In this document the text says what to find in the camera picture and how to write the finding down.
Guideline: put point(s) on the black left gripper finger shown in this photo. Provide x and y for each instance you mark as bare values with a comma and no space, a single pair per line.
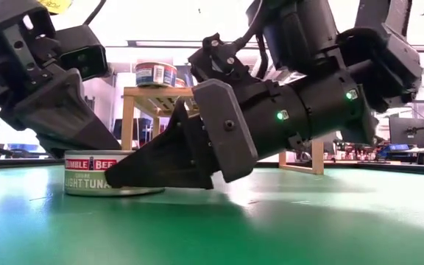
61,110

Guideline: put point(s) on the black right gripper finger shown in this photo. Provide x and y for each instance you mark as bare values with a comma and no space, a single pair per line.
168,162

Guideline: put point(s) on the green white can silver lid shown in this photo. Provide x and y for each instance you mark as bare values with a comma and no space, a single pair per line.
87,180

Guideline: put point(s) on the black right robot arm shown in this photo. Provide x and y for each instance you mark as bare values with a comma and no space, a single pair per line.
326,110

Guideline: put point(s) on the wooden slatted shelf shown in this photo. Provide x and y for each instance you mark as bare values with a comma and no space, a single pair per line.
129,121

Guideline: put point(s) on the bright window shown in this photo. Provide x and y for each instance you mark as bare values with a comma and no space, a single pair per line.
13,136

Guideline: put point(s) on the yellow tape tag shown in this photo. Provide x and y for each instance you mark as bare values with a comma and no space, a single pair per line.
55,5

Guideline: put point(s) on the green table mat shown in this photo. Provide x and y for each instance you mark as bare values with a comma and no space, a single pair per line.
212,228

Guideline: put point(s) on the long ceiling light bar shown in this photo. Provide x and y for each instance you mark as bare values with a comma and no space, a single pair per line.
153,43

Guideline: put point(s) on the blue box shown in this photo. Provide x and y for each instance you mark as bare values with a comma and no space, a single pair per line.
396,148

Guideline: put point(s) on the black monitor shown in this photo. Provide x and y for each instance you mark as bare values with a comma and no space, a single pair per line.
407,132

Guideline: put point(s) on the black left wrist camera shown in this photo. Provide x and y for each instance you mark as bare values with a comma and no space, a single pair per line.
83,55

